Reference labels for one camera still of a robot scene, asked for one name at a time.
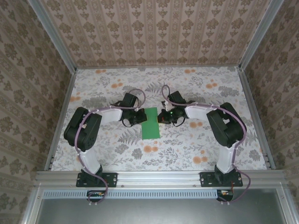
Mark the green paper sheet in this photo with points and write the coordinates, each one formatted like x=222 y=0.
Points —
x=150 y=128

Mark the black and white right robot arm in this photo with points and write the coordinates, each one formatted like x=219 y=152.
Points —
x=229 y=130

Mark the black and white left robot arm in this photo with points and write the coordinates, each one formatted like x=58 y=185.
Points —
x=81 y=130

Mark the grey sheet metal panel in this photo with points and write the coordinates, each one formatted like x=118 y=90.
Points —
x=163 y=212

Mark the floral patterned table cover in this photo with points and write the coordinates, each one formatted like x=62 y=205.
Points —
x=163 y=154

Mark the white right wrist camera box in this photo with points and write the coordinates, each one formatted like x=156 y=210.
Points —
x=167 y=106

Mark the aluminium table end rail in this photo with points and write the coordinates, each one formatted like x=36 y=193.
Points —
x=158 y=67

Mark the aluminium mounting rail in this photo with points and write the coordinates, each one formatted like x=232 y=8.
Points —
x=158 y=178

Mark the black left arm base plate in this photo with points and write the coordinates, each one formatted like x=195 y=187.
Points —
x=112 y=179

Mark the aluminium table side rail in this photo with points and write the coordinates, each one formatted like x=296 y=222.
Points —
x=252 y=105
x=61 y=116

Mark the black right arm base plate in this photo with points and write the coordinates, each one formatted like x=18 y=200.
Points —
x=205 y=179

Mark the aluminium frame post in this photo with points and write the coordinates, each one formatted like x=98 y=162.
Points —
x=57 y=37
x=258 y=37

